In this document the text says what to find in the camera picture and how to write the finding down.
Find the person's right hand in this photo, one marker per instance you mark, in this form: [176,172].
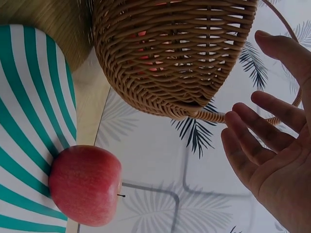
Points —
[286,174]

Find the red apple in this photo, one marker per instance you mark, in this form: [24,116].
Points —
[85,184]

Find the green and white striped mat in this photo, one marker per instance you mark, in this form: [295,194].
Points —
[31,121]

